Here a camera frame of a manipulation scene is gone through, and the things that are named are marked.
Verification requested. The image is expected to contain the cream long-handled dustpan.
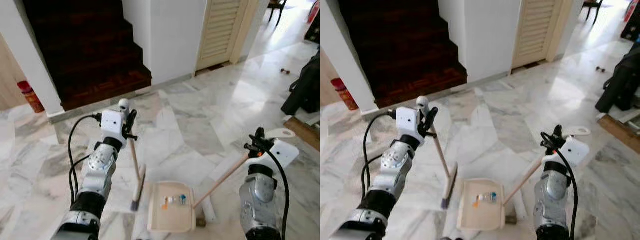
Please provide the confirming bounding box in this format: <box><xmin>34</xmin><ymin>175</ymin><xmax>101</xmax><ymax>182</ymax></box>
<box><xmin>147</xmin><ymin>128</ymin><xmax>297</xmax><ymax>234</ymax></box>
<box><xmin>457</xmin><ymin>126</ymin><xmax>592</xmax><ymax>232</ymax></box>

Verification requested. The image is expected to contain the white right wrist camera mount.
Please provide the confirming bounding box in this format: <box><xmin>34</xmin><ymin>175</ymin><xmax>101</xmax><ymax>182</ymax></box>
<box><xmin>267</xmin><ymin>140</ymin><xmax>301</xmax><ymax>172</ymax></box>
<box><xmin>544</xmin><ymin>136</ymin><xmax>591</xmax><ymax>169</ymax></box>

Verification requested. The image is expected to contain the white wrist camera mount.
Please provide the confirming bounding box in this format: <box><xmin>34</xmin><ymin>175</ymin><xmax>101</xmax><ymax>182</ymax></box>
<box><xmin>544</xmin><ymin>136</ymin><xmax>591</xmax><ymax>169</ymax></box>
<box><xmin>100</xmin><ymin>110</ymin><xmax>126</xmax><ymax>143</ymax></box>
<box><xmin>267</xmin><ymin>140</ymin><xmax>301</xmax><ymax>172</ymax></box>
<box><xmin>396</xmin><ymin>106</ymin><xmax>425</xmax><ymax>147</ymax></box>

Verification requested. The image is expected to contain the cream louvered door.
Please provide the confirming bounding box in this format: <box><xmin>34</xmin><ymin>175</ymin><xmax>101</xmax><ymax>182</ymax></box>
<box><xmin>511</xmin><ymin>0</ymin><xmax>576</xmax><ymax>70</ymax></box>
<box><xmin>196</xmin><ymin>0</ymin><xmax>261</xmax><ymax>72</ymax></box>

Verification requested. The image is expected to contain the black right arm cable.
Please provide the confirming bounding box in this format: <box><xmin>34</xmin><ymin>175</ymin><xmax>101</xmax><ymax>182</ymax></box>
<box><xmin>554</xmin><ymin>147</ymin><xmax>579</xmax><ymax>240</ymax></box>
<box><xmin>264</xmin><ymin>149</ymin><xmax>291</xmax><ymax>240</ymax></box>

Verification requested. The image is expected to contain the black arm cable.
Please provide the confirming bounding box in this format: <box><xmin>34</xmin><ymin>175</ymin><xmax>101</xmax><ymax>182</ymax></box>
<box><xmin>360</xmin><ymin>111</ymin><xmax>399</xmax><ymax>202</ymax></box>
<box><xmin>554</xmin><ymin>147</ymin><xmax>579</xmax><ymax>240</ymax></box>
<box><xmin>66</xmin><ymin>113</ymin><xmax>104</xmax><ymax>206</ymax></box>
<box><xmin>264</xmin><ymin>149</ymin><xmax>291</xmax><ymax>240</ymax></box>

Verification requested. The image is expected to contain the dark wooden chair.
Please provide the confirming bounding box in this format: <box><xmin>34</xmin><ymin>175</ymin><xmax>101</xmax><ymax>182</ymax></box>
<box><xmin>267</xmin><ymin>0</ymin><xmax>289</xmax><ymax>27</ymax></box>
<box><xmin>582</xmin><ymin>0</ymin><xmax>604</xmax><ymax>27</ymax></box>

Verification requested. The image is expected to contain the dark wooden staircase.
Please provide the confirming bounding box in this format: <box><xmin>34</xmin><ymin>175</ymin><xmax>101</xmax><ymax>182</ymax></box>
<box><xmin>338</xmin><ymin>0</ymin><xmax>469</xmax><ymax>110</ymax></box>
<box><xmin>22</xmin><ymin>0</ymin><xmax>153</xmax><ymax>112</ymax></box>

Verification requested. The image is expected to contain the white paper piece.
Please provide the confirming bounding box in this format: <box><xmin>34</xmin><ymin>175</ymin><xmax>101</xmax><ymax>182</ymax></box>
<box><xmin>199</xmin><ymin>197</ymin><xmax>218</xmax><ymax>224</ymax></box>
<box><xmin>513</xmin><ymin>196</ymin><xmax>529</xmax><ymax>221</ymax></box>

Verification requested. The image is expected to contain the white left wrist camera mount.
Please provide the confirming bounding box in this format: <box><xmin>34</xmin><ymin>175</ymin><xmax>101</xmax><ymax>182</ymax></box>
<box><xmin>396</xmin><ymin>106</ymin><xmax>425</xmax><ymax>147</ymax></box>
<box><xmin>100</xmin><ymin>110</ymin><xmax>126</xmax><ymax>143</ymax></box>

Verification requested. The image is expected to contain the brown wooden plank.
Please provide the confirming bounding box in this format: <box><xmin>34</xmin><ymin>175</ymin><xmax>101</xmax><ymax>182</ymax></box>
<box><xmin>597</xmin><ymin>113</ymin><xmax>640</xmax><ymax>142</ymax></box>
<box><xmin>283</xmin><ymin>116</ymin><xmax>321</xmax><ymax>152</ymax></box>

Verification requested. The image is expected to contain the red canister with label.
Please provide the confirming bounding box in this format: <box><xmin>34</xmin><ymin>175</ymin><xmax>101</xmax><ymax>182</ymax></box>
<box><xmin>17</xmin><ymin>80</ymin><xmax>46</xmax><ymax>114</ymax></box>
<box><xmin>330</xmin><ymin>77</ymin><xmax>360</xmax><ymax>112</ymax></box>

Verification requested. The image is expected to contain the black fabric bag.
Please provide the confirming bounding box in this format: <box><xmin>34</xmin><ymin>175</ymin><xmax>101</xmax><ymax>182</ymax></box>
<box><xmin>594</xmin><ymin>42</ymin><xmax>640</xmax><ymax>114</ymax></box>
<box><xmin>281</xmin><ymin>50</ymin><xmax>321</xmax><ymax>116</ymax></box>

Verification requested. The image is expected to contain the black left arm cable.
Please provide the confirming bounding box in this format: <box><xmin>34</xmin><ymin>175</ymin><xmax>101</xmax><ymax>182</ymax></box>
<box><xmin>360</xmin><ymin>111</ymin><xmax>399</xmax><ymax>202</ymax></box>
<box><xmin>66</xmin><ymin>113</ymin><xmax>104</xmax><ymax>206</ymax></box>

